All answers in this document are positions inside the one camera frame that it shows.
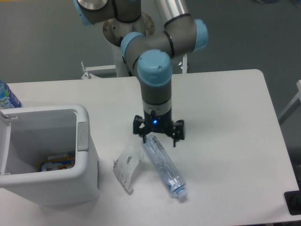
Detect black cable on pedestal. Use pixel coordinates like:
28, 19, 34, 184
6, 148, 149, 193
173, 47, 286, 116
121, 55, 133, 77

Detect colourful package in bin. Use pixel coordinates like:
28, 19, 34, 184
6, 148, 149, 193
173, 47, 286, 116
39, 153, 75, 172

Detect clear white plastic wrapper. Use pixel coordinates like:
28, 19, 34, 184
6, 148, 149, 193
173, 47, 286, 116
113, 145, 144, 194

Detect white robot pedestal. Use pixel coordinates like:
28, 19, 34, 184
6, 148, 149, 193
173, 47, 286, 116
103, 12, 155, 77

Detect blue labelled bottle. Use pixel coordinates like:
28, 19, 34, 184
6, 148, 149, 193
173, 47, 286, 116
0, 81, 23, 109

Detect black clamp at table edge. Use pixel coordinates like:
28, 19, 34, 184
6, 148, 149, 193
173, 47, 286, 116
284, 190, 301, 216

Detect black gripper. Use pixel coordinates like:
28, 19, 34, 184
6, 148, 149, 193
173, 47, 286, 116
133, 109, 184, 147

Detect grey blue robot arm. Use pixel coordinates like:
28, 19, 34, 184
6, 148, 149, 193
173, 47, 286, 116
74, 0, 208, 142

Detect white pedestal foot right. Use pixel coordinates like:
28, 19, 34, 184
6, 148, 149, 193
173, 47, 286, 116
178, 54, 189, 74

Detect white pedestal foot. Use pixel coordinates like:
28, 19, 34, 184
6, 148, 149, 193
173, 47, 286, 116
178, 54, 189, 74
81, 61, 117, 80

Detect crushed clear plastic bottle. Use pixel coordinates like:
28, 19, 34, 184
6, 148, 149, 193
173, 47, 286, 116
142, 135, 188, 200

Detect white open trash can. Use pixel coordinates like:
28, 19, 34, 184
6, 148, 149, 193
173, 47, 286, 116
0, 105, 99, 205

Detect white frame at right edge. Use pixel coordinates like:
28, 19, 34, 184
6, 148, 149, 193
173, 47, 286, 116
278, 80, 301, 125

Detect white pedestal foot left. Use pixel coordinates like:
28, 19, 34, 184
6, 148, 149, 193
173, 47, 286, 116
81, 61, 117, 80

